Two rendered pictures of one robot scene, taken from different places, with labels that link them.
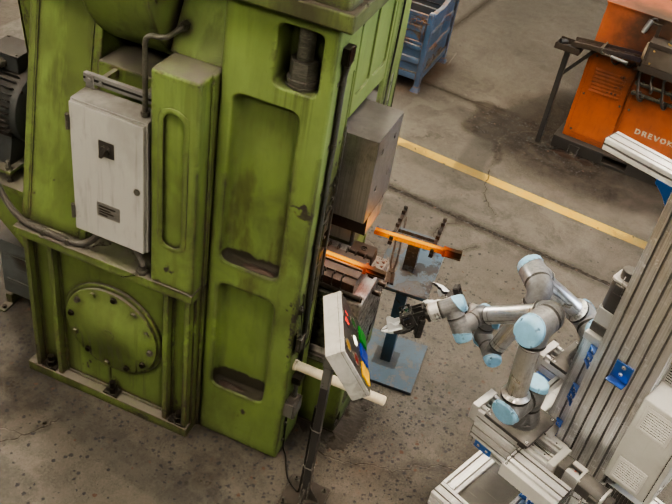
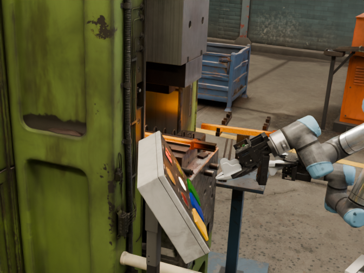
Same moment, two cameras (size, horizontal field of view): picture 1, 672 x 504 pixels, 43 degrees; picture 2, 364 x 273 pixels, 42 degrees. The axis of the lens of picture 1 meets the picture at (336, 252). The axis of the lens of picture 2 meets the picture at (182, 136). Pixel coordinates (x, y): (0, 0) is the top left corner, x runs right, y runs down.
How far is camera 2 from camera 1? 2.12 m
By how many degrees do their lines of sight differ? 18
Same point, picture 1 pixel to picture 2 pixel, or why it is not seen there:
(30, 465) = not seen: outside the picture
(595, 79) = (357, 75)
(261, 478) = not seen: outside the picture
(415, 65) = (226, 92)
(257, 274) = (63, 135)
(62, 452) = not seen: outside the picture
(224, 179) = (11, 13)
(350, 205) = (163, 44)
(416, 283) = (249, 180)
